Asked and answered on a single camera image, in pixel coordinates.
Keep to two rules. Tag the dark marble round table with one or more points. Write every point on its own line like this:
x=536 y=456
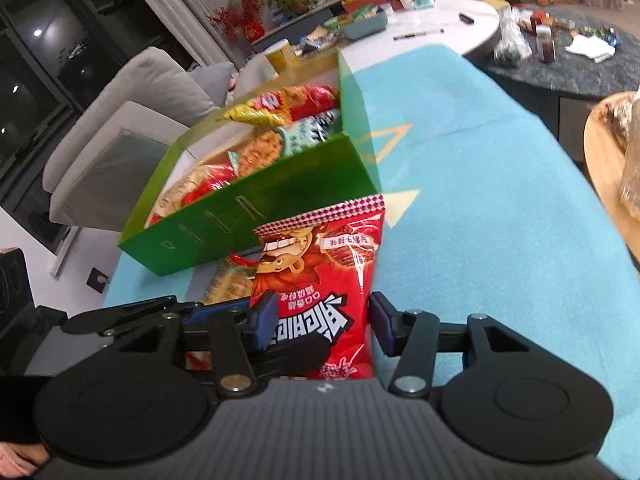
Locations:
x=575 y=75

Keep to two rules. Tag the grey armchair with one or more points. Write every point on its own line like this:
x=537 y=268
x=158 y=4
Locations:
x=130 y=100

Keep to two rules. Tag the white napkins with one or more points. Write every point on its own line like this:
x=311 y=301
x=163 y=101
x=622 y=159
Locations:
x=590 y=50

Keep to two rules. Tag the white oval table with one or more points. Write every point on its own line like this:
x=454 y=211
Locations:
x=450 y=22

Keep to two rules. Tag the red and yellow snack packet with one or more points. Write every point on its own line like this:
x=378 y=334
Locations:
x=300 y=100

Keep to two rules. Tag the red flower plant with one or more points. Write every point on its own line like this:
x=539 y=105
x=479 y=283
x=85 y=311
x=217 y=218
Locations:
x=240 y=10

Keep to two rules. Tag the grey television cabinet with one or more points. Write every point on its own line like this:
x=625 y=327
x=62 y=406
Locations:
x=272 y=35

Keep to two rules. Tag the small black remote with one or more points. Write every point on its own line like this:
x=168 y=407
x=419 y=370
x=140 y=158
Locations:
x=467 y=18

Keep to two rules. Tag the small teal box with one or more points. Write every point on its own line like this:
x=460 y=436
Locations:
x=423 y=3

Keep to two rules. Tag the round wooden table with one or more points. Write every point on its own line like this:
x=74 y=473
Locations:
x=605 y=160

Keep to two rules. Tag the dark jar with white lid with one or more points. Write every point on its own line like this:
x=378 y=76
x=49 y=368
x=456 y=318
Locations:
x=546 y=47

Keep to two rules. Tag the small white cup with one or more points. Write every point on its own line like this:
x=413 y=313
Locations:
x=405 y=0

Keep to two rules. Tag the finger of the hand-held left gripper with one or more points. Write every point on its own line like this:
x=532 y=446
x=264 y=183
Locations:
x=215 y=312
x=300 y=355

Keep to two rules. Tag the orange bread packet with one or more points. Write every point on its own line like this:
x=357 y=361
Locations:
x=165 y=202

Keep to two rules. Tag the person's left hand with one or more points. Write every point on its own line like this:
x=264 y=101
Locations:
x=17 y=460

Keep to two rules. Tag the red checker-edged snack packet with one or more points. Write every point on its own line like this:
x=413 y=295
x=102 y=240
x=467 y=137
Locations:
x=320 y=270

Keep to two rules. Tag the yellow can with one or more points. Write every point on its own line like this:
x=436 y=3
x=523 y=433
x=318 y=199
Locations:
x=282 y=57

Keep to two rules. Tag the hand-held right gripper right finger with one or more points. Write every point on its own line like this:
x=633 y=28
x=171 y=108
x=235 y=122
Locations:
x=382 y=325

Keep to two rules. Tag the black pen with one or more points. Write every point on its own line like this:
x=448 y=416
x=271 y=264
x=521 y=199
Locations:
x=417 y=34

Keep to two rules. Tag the green snack packet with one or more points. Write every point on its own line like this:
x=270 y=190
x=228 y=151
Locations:
x=310 y=132

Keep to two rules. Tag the dark wall socket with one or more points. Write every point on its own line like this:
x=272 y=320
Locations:
x=97 y=280

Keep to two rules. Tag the grey curtain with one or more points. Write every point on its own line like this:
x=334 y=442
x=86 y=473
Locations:
x=170 y=5

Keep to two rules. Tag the dark glass window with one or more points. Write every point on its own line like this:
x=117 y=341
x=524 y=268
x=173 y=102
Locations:
x=30 y=60

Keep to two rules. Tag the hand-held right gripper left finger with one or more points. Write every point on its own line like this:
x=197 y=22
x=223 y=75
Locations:
x=265 y=320

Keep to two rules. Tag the green cardboard box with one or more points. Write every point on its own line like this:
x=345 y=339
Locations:
x=225 y=225

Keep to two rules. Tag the turquoise tablecloth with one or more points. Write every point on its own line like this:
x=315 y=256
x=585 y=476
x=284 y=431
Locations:
x=475 y=185

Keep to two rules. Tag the blue snack basket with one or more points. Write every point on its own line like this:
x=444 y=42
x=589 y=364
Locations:
x=365 y=30

